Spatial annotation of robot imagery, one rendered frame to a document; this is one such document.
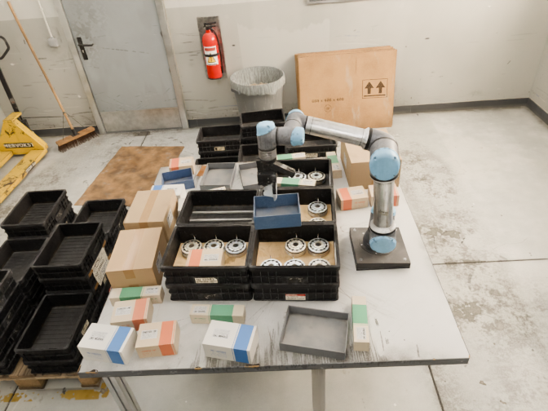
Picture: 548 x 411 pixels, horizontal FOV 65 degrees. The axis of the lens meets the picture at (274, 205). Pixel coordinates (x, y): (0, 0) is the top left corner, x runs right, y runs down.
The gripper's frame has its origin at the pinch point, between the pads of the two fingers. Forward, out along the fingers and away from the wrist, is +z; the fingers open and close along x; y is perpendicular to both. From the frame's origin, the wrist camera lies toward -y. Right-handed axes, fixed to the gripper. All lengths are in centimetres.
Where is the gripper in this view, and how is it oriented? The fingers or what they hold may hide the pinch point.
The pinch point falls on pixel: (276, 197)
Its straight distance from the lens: 191.6
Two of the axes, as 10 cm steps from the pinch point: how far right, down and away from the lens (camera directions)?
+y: -10.0, 0.4, 0.7
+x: -0.4, 5.3, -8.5
